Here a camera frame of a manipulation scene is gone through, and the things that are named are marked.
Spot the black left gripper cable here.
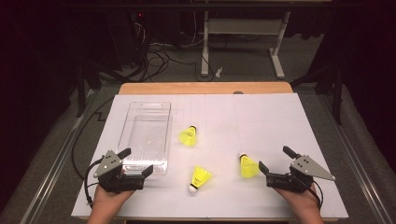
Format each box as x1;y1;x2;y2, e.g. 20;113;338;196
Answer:
83;157;106;209

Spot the dark computer tower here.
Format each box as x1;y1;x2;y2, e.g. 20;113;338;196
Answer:
106;8;150;69

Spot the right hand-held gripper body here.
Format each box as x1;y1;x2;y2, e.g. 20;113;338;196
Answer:
265;154;337;193

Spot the white board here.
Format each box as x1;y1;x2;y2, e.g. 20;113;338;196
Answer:
70;92;349;220

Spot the bundle of floor cables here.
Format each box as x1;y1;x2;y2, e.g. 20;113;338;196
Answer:
134;43;216;82

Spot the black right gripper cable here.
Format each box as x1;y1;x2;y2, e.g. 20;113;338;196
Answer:
307;180;325;211

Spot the black floor cable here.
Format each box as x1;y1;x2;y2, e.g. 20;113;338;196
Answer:
71;96;116;171

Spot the black stand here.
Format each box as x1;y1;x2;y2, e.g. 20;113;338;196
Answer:
76;60;104;118
290;62;344;125

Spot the person's left hand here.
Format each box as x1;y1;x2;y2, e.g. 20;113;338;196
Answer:
92;183;136;216

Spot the yellow plastic shuttlecock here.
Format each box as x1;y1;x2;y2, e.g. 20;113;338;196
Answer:
238;152;261;179
178;125;198;147
187;164;214;194

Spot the person's right hand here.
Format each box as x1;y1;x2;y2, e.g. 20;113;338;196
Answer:
274;183;321;216

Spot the metal floor rail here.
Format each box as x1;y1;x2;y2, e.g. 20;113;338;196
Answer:
317;92;390;224
21;90;97;224

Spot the white desk frame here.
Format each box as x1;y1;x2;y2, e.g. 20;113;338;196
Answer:
200;10;286;80

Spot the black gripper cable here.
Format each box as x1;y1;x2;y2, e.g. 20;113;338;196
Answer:
307;180;325;211
83;157;106;209

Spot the wooden table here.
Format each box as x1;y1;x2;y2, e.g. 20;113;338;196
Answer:
118;81;294;96

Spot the clear plastic container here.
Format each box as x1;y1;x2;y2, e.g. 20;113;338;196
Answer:
116;101;173;175

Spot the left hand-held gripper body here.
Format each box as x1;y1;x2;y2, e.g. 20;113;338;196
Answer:
92;149;146;194

